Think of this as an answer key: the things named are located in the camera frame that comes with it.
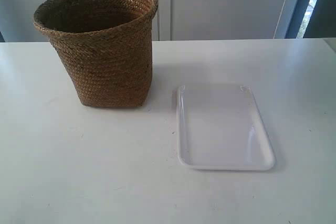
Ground brown woven basket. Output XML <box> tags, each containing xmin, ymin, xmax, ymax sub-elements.
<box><xmin>34</xmin><ymin>0</ymin><xmax>158</xmax><ymax>108</ymax></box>

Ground white rectangular plastic tray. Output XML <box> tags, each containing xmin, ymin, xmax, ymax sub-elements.
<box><xmin>176</xmin><ymin>83</ymin><xmax>276</xmax><ymax>171</ymax></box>

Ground white cabinet doors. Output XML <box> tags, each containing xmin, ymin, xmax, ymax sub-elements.
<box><xmin>1</xmin><ymin>0</ymin><xmax>297</xmax><ymax>42</ymax></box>

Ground dark blue window frame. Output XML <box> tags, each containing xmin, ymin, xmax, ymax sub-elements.
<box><xmin>297</xmin><ymin>0</ymin><xmax>335</xmax><ymax>38</ymax></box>

